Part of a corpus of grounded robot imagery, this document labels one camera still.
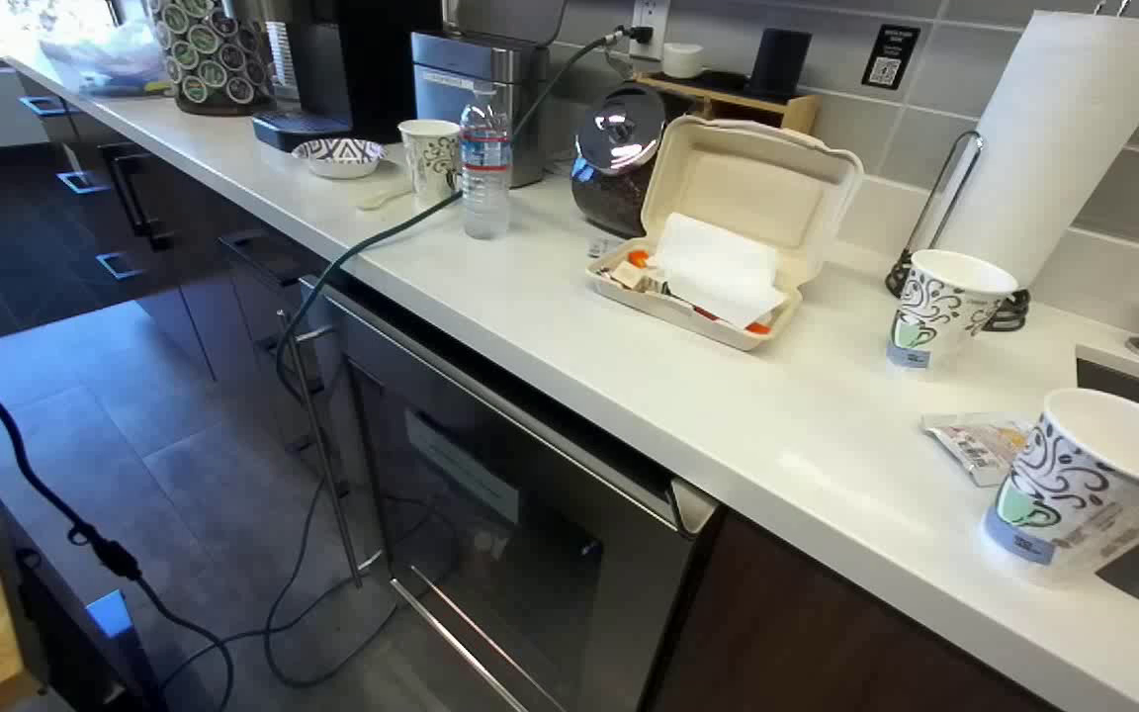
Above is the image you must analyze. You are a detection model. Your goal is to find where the large patterned paper cup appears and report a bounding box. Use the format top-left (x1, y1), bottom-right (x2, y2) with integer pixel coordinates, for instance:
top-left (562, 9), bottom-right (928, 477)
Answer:
top-left (982, 384), bottom-right (1139, 577)

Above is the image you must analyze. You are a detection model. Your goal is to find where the white paper napkin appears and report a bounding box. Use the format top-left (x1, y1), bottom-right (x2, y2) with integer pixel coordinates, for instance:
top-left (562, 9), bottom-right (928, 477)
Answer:
top-left (653, 210), bottom-right (789, 330)

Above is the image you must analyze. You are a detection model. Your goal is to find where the stainless steel dishwasher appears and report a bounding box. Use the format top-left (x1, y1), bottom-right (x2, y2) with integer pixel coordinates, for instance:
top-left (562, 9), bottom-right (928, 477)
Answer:
top-left (293, 275), bottom-right (725, 712)

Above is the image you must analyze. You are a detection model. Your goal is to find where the clear plastic water bottle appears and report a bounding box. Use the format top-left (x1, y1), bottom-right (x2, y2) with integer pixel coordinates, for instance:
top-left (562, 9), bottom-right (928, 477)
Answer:
top-left (460, 84), bottom-right (518, 245)

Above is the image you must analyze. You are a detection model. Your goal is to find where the black round glossy appliance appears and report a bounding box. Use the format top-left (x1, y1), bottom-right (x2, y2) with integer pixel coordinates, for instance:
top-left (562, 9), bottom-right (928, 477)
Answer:
top-left (564, 86), bottom-right (672, 239)

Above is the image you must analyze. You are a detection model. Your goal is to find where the white plastic spoon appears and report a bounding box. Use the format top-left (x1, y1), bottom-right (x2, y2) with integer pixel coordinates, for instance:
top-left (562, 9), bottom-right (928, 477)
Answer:
top-left (352, 173), bottom-right (427, 217)

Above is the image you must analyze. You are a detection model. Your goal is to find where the beige clamshell takeout box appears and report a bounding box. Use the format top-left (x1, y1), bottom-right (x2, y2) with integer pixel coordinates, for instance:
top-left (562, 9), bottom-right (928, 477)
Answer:
top-left (584, 109), bottom-right (871, 357)

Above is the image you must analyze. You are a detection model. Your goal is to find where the wooden rack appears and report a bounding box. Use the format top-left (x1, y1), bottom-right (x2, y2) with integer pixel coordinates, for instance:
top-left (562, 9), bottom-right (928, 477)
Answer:
top-left (626, 65), bottom-right (827, 138)

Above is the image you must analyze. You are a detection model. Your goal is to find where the silver metal canister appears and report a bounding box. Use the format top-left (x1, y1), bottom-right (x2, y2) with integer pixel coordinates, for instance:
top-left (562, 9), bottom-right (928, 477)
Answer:
top-left (406, 28), bottom-right (553, 191)

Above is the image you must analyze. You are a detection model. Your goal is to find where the small white container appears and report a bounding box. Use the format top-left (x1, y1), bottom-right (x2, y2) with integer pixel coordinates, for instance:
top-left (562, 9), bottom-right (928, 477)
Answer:
top-left (656, 39), bottom-right (709, 84)

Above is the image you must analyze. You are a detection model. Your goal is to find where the black coffee machine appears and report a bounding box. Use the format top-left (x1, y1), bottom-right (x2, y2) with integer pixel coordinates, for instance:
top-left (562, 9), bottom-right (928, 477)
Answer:
top-left (249, 0), bottom-right (449, 154)

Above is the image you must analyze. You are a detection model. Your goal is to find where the small foil packet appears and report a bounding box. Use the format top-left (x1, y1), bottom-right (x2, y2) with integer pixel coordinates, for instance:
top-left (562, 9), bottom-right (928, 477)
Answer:
top-left (918, 406), bottom-right (1037, 491)

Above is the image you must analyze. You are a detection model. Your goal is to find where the green circle patterned container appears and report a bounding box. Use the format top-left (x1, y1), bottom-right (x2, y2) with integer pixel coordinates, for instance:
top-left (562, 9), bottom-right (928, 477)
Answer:
top-left (145, 0), bottom-right (276, 118)

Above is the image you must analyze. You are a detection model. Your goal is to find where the white paper towel roll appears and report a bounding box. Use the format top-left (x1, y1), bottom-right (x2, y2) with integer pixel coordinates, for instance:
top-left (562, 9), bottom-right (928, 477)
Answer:
top-left (936, 9), bottom-right (1139, 292)

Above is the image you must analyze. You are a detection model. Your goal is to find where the clear plastic bag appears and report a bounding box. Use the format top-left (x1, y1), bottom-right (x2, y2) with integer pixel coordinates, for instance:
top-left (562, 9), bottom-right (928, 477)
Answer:
top-left (34, 15), bottom-right (174, 97)

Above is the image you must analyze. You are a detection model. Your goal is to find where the black equipment box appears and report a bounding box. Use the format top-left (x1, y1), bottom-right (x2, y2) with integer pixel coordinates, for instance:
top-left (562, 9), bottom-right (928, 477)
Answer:
top-left (13, 543), bottom-right (164, 712)

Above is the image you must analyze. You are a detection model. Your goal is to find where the blue green power cable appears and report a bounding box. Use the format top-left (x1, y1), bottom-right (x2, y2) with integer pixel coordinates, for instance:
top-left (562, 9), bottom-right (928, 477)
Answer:
top-left (148, 18), bottom-right (642, 696)

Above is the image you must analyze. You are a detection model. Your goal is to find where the white wall outlet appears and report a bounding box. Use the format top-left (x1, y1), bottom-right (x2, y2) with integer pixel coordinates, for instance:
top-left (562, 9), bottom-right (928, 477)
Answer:
top-left (626, 0), bottom-right (677, 59)

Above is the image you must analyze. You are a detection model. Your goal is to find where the black wire towel holder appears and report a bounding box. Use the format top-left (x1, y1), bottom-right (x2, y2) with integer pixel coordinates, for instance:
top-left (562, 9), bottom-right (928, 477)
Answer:
top-left (881, 125), bottom-right (1037, 337)

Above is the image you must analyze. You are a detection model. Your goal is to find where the black wall plate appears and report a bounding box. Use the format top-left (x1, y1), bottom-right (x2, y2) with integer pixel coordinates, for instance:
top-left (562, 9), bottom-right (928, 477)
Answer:
top-left (859, 18), bottom-right (925, 93)

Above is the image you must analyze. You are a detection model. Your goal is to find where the black cabinet handle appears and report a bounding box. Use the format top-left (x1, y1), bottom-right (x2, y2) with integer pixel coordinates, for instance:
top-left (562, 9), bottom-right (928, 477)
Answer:
top-left (97, 142), bottom-right (174, 251)

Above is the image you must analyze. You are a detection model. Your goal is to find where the black floor cable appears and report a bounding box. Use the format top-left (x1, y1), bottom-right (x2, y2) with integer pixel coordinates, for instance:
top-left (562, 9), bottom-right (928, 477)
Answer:
top-left (0, 346), bottom-right (237, 712)

